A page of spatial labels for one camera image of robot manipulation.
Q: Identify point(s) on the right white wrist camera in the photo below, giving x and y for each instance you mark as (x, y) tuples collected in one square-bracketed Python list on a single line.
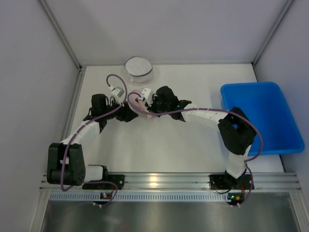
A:
[(146, 96)]

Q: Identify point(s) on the right aluminium frame post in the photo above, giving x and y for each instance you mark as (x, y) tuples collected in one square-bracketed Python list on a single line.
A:
[(285, 9)]

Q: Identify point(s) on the aluminium frame post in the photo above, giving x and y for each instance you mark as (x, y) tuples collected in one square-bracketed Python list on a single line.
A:
[(59, 32), (285, 9)]

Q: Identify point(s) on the pink trimmed mesh laundry bag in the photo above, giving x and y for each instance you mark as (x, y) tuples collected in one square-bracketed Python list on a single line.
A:
[(138, 107)]

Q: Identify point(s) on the slotted grey cable duct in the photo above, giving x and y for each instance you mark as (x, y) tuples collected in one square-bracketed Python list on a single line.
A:
[(144, 197)]

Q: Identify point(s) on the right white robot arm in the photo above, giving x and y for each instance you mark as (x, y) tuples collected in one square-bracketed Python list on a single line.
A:
[(236, 132)]

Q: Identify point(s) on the left aluminium frame post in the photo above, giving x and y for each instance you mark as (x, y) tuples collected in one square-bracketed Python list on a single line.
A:
[(59, 32)]

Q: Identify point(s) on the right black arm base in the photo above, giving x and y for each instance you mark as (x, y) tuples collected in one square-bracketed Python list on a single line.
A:
[(225, 182)]

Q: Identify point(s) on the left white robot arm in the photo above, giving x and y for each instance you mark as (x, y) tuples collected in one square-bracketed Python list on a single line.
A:
[(66, 164)]

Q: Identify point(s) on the aluminium front rail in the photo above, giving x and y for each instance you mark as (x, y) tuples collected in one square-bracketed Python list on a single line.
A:
[(267, 182)]

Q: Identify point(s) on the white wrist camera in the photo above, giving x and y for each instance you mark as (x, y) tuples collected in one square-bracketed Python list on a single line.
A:
[(117, 92), (146, 96)]

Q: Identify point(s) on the blue plastic bin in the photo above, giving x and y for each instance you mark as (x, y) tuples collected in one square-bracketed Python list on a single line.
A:
[(265, 106)]

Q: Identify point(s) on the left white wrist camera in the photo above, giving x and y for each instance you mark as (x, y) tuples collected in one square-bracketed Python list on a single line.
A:
[(117, 92)]

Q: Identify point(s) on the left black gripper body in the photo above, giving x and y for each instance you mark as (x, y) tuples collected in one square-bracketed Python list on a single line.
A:
[(124, 111)]

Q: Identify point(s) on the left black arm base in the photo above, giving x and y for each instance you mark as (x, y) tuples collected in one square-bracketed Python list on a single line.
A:
[(110, 182)]

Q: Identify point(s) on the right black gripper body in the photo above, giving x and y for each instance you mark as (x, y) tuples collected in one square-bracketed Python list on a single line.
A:
[(152, 106)]

